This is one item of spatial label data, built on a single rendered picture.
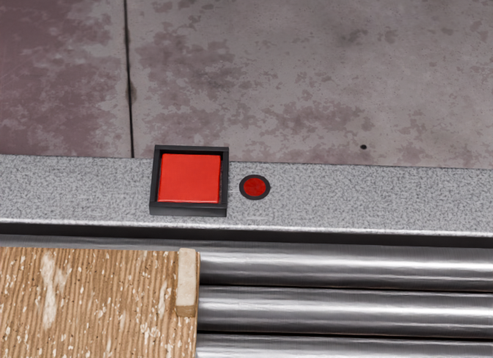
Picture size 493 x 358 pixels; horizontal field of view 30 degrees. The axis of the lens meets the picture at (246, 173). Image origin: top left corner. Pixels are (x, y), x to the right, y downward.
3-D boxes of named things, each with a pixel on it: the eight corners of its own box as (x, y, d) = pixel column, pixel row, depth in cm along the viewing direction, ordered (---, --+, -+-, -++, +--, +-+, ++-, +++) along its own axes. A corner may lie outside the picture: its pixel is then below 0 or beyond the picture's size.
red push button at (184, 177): (162, 161, 95) (161, 152, 93) (221, 162, 95) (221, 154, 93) (158, 209, 91) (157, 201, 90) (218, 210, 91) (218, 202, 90)
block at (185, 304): (179, 261, 85) (178, 246, 83) (199, 262, 85) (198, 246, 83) (175, 319, 82) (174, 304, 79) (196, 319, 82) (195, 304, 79)
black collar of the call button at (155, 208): (155, 154, 95) (154, 144, 94) (229, 156, 95) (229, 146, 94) (149, 216, 91) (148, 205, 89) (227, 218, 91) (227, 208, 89)
